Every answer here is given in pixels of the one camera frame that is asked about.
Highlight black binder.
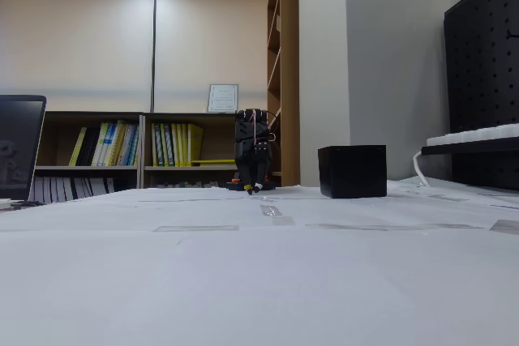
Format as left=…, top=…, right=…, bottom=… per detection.
left=76, top=126, right=101, bottom=168

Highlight black square box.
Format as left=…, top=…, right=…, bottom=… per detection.
left=317, top=144, right=388, bottom=200

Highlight white framed certificate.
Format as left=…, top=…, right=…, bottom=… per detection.
left=208, top=83, right=239, bottom=114

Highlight white taped paper cover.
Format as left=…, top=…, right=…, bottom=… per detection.
left=0, top=178, right=519, bottom=346

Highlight thin yellow book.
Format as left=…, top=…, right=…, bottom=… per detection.
left=67, top=126, right=88, bottom=168

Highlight yellow binder printed spine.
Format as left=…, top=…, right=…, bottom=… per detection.
left=178, top=122, right=189, bottom=168
left=169, top=122, right=180, bottom=168
left=151, top=122, right=160, bottom=168
left=159, top=122, right=171, bottom=168

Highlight low brown wooden bookshelf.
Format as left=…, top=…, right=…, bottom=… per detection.
left=34, top=110, right=144, bottom=203
left=141, top=112, right=244, bottom=190

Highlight dark laptop screen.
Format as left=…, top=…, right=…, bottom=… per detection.
left=0, top=94, right=48, bottom=203

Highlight white power cable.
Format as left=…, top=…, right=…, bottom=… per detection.
left=412, top=150, right=431, bottom=188

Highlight blue white book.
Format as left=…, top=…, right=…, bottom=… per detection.
left=104, top=120, right=123, bottom=168

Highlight black perforated pegboard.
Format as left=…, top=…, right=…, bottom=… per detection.
left=443, top=0, right=519, bottom=192

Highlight white power strip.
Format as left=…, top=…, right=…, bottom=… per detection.
left=426, top=122, right=519, bottom=147

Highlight tall brown wooden bookshelf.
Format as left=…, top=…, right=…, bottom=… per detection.
left=266, top=0, right=300, bottom=188

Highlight black pegboard shelf ledge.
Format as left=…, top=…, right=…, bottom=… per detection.
left=420, top=135, right=519, bottom=157

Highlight grey white binders row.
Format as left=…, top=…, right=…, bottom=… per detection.
left=34, top=177, right=117, bottom=204

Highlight wide plain yellow binder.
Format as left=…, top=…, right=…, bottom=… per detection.
left=187, top=122, right=204, bottom=168

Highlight dark vertical wall trim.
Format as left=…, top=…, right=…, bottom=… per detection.
left=150, top=0, right=158, bottom=113

